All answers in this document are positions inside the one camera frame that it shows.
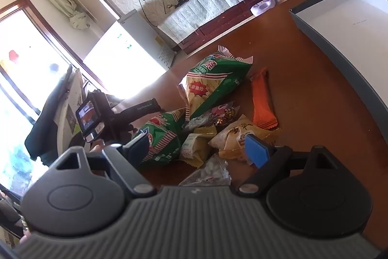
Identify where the grey cardboard box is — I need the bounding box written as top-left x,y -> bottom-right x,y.
289,0 -> 388,138

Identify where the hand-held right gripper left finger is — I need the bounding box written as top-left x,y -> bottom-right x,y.
56,133 -> 158,196

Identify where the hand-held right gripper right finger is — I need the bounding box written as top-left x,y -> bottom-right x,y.
235,134 -> 334,196

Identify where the small green snack bag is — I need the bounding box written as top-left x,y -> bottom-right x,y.
132,109 -> 187,170

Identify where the purple detergent bottle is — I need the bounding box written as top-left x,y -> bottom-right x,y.
250,0 -> 281,17

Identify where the black television cable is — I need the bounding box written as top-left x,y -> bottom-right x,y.
137,0 -> 159,27

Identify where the clear nut packet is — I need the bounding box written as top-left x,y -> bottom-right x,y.
179,153 -> 231,187

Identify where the window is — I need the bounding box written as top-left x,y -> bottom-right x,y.
0,0 -> 102,190

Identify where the wooden television cabinet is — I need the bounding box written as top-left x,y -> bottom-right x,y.
181,0 -> 291,55

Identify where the TV cabinet with white cloth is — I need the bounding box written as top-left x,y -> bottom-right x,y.
158,0 -> 264,44

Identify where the gold foil chocolate candy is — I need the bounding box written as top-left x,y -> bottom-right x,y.
212,103 -> 240,127

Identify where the large green snack bag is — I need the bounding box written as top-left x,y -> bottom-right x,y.
179,46 -> 253,121

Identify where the white chest freezer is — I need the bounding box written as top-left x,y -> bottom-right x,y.
83,8 -> 176,96

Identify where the orange snack bar packet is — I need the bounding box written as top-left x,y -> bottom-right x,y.
249,67 -> 279,130

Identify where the beige curtain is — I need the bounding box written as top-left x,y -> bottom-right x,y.
35,0 -> 91,30

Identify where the black cloth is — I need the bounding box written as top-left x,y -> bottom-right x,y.
24,65 -> 78,162

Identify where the small brown cake packet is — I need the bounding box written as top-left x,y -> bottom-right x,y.
179,125 -> 217,168

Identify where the yellow pastry packet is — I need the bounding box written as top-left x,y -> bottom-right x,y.
209,115 -> 281,162

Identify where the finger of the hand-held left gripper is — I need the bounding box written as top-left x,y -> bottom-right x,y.
114,122 -> 136,136

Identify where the clear candy packet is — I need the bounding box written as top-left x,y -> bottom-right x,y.
183,113 -> 219,133

